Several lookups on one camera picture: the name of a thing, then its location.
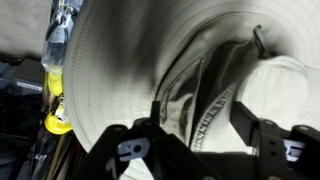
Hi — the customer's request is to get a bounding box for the yellow plastic item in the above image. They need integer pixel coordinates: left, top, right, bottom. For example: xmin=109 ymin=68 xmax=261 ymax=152
xmin=43 ymin=70 xmax=74 ymax=136

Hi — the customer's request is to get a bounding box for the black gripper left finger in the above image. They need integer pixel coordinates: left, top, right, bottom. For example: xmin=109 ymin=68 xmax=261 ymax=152
xmin=71 ymin=100 xmax=214 ymax=180

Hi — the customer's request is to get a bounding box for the clear plastic bag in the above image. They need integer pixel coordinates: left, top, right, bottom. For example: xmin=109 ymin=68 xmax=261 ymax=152
xmin=39 ymin=0 xmax=85 ymax=75

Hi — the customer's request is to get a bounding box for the cream wide-brim hat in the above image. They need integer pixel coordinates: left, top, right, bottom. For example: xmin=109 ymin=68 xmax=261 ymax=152
xmin=62 ymin=0 xmax=320 ymax=180

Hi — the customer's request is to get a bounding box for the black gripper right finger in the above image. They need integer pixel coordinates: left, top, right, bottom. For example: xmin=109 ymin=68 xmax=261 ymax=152
xmin=229 ymin=101 xmax=320 ymax=180

